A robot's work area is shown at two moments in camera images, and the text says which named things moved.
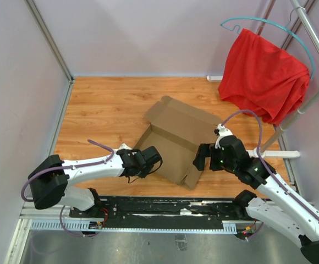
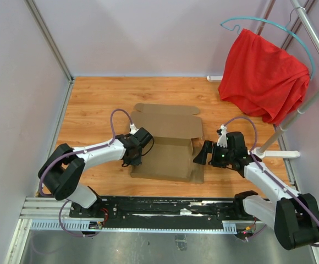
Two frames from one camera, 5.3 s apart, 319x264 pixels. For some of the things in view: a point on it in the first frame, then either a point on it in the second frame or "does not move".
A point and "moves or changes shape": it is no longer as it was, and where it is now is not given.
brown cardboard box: (177, 130) moves or changes shape
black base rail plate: (161, 212) does not move
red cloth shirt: (262, 78) does not move
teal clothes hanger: (286, 26) does not move
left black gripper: (146, 171) → (136, 161)
